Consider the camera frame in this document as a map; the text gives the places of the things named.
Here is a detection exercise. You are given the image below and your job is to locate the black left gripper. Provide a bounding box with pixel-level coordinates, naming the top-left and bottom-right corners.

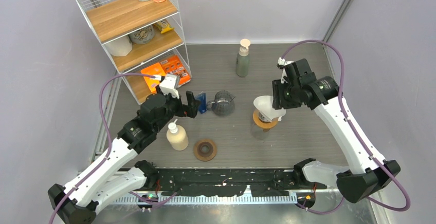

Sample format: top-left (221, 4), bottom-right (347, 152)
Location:
top-left (154, 84), bottom-right (200, 133)

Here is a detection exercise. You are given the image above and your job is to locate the blue plastic dripper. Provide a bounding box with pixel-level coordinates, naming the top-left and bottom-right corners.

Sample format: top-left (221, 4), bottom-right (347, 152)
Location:
top-left (196, 91), bottom-right (207, 114)

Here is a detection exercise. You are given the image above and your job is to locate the white coffee filter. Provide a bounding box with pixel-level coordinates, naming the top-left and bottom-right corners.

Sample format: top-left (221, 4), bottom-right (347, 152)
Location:
top-left (253, 96), bottom-right (286, 123)

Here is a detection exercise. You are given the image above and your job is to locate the dark wooden ring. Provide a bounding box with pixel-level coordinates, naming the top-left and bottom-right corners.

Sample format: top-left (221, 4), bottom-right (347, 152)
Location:
top-left (193, 138), bottom-right (218, 162)

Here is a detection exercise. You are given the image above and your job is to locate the light wooden ring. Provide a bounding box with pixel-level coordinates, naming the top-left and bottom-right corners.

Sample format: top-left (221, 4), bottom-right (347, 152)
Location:
top-left (252, 110), bottom-right (279, 130)

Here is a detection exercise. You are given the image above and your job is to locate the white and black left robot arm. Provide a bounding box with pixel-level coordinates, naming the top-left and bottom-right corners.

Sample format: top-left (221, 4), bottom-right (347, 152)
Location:
top-left (48, 91), bottom-right (201, 223)

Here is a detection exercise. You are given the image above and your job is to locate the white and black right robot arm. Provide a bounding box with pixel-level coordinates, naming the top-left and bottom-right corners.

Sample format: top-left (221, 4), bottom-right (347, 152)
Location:
top-left (271, 58), bottom-right (401, 203)

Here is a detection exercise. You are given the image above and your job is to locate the grey glass pitcher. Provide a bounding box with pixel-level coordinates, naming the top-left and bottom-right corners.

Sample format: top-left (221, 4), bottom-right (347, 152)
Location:
top-left (206, 90), bottom-right (235, 117)

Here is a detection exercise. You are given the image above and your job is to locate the cream pump bottle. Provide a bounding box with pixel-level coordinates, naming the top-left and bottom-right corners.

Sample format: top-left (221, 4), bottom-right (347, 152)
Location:
top-left (166, 119), bottom-right (189, 151)

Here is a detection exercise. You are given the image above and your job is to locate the orange photo booklet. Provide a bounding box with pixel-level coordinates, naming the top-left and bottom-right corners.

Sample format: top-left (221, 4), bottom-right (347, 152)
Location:
top-left (159, 55), bottom-right (191, 87)

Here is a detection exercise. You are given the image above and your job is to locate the orange box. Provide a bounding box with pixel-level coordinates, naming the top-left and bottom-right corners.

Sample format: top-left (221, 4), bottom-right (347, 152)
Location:
top-left (140, 63), bottom-right (166, 94)

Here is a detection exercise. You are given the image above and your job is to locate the clear glass carafe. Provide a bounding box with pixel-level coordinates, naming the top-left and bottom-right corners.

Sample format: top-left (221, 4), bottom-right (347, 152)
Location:
top-left (250, 125), bottom-right (270, 140)

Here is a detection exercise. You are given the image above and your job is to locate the green pump bottle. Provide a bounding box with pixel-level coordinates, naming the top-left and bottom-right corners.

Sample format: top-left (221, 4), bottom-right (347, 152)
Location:
top-left (235, 39), bottom-right (251, 77)

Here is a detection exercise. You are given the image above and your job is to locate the yellow snack packet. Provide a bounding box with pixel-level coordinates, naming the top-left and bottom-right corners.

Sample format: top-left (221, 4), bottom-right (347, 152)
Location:
top-left (154, 20), bottom-right (174, 34)

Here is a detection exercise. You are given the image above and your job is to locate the round decorated tin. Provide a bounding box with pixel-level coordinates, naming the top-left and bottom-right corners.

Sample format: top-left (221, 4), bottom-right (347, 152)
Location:
top-left (129, 25), bottom-right (155, 45)

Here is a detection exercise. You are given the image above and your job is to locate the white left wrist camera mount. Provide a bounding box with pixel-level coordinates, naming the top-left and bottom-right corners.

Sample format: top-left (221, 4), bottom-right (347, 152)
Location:
top-left (154, 74), bottom-right (179, 99)

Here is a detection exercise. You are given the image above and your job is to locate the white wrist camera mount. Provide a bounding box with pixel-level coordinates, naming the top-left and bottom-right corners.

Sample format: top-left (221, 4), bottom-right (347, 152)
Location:
top-left (277, 57), bottom-right (294, 84)
top-left (154, 74), bottom-right (179, 99)

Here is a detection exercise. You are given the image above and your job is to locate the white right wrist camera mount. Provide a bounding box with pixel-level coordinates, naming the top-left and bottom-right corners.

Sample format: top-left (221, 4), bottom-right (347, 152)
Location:
top-left (277, 57), bottom-right (294, 84)

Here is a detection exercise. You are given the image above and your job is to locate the white wire wooden shelf rack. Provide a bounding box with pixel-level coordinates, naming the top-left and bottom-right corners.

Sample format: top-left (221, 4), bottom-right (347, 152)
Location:
top-left (74, 0), bottom-right (192, 105)

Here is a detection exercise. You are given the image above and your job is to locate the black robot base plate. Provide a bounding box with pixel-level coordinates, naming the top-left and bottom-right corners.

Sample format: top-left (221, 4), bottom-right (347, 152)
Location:
top-left (140, 168), bottom-right (327, 197)

